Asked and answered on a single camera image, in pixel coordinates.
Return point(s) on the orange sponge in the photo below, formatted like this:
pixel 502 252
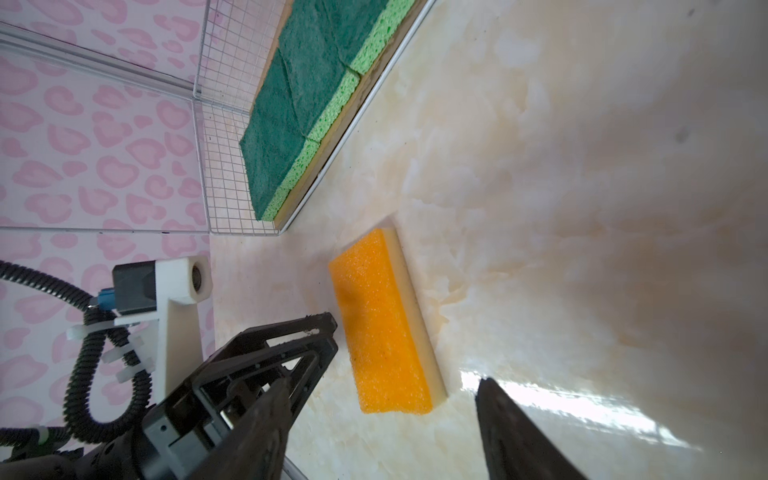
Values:
pixel 393 361

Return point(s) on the white wire wooden shelf rack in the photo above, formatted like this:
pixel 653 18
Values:
pixel 183 117

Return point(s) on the green sponge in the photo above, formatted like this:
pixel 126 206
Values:
pixel 275 152
pixel 362 28
pixel 320 84

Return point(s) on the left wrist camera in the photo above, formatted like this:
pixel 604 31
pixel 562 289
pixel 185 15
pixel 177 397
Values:
pixel 162 297

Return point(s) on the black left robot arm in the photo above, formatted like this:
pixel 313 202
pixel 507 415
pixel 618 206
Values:
pixel 142 402

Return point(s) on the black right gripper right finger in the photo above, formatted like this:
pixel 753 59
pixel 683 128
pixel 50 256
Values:
pixel 514 447

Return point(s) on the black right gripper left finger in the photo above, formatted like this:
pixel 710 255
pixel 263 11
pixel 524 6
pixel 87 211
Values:
pixel 255 448

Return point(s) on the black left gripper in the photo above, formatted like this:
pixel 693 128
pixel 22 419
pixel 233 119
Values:
pixel 179 433

